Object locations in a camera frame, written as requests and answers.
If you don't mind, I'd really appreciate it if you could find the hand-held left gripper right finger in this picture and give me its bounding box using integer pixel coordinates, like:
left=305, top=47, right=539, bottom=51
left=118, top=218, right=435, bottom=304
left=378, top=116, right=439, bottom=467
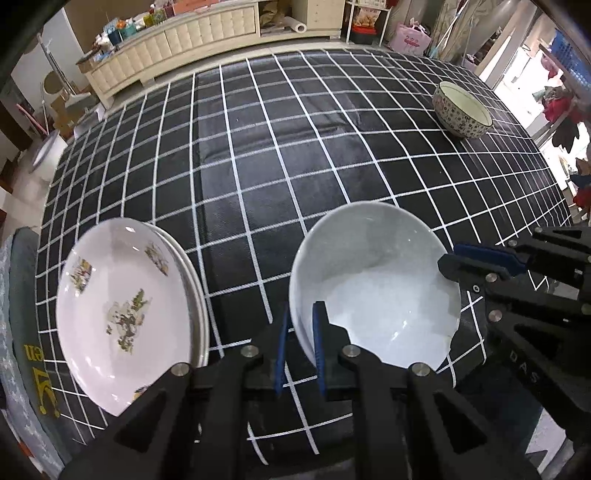
left=312, top=302, right=542, bottom=480

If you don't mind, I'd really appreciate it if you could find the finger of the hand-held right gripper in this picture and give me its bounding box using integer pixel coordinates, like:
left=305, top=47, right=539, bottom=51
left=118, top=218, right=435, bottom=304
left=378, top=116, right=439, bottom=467
left=437, top=255, right=591, bottom=343
left=454, top=227, right=591, bottom=290

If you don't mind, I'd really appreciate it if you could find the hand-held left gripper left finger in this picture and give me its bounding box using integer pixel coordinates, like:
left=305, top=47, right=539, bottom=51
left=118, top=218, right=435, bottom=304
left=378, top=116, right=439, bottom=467
left=60, top=308, right=291, bottom=480

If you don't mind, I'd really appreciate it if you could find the white bowl with blue inside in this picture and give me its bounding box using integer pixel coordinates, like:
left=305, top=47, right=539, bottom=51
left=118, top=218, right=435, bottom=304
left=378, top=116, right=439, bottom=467
left=289, top=201, right=461, bottom=370

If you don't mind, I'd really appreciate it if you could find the plain white plate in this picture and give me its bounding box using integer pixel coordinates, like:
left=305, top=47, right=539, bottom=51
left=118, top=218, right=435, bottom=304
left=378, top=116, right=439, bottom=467
left=154, top=225, right=206, bottom=367

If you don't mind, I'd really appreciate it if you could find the small white plate with figures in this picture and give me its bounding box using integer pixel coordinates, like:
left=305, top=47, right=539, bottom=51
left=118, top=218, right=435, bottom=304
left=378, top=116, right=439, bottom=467
left=55, top=218, right=198, bottom=417

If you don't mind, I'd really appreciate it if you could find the green patterned bowl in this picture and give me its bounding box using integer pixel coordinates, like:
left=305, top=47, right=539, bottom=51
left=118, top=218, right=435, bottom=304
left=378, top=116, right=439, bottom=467
left=432, top=80, right=494, bottom=140

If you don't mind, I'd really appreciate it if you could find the black checkered tablecloth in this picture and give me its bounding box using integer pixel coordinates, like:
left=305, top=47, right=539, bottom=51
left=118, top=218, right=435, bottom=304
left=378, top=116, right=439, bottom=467
left=34, top=48, right=574, bottom=467

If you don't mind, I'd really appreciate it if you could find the blue plastic basket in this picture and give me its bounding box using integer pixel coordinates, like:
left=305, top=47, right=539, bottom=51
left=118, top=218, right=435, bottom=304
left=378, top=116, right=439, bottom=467
left=551, top=28, right=591, bottom=95

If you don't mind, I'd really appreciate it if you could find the pink gift bag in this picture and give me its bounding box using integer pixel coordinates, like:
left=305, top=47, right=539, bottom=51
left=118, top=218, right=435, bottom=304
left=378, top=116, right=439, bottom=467
left=387, top=18, right=433, bottom=57

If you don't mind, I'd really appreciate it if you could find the grey chair cover yellow print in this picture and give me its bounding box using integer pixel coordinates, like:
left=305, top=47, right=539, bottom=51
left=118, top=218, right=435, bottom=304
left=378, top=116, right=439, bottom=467
left=0, top=226, right=118, bottom=468

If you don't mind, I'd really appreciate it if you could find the white shelf rack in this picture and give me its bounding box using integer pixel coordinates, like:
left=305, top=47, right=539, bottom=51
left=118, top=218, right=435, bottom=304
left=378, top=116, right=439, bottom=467
left=344, top=0, right=394, bottom=47

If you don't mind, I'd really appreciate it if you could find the white paper roll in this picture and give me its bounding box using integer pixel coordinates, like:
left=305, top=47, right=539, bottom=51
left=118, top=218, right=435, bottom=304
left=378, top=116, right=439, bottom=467
left=276, top=17, right=308, bottom=36

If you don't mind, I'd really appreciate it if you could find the white plastic bucket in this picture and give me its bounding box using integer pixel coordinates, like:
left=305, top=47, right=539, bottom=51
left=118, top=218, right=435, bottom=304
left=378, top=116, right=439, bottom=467
left=29, top=129, right=71, bottom=184

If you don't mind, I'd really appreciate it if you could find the cardboard box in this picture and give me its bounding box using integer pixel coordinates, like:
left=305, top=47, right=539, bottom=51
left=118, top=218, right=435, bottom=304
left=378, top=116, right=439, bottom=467
left=48, top=92, right=101, bottom=140

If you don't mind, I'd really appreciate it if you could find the cream tv cabinet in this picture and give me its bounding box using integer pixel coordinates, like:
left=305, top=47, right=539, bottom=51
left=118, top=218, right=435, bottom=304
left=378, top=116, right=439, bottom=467
left=75, top=0, right=348, bottom=110

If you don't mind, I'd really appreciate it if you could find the red clothing on rail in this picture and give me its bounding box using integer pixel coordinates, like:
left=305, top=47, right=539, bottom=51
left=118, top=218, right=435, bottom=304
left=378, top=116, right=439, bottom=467
left=542, top=87, right=591, bottom=209

